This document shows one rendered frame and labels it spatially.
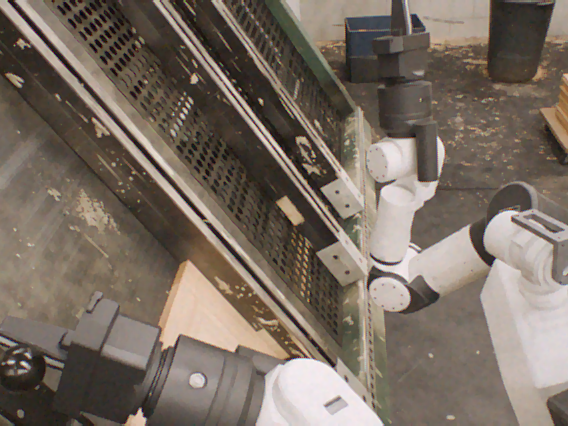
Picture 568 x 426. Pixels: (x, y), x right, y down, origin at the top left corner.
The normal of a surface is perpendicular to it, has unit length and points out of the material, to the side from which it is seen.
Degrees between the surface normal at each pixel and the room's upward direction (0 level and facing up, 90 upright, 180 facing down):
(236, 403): 42
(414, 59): 78
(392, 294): 90
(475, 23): 90
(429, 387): 0
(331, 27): 90
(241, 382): 28
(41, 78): 90
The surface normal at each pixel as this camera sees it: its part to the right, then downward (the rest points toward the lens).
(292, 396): -0.23, -0.50
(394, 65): -0.62, 0.29
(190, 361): 0.36, -0.67
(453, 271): -0.41, 0.51
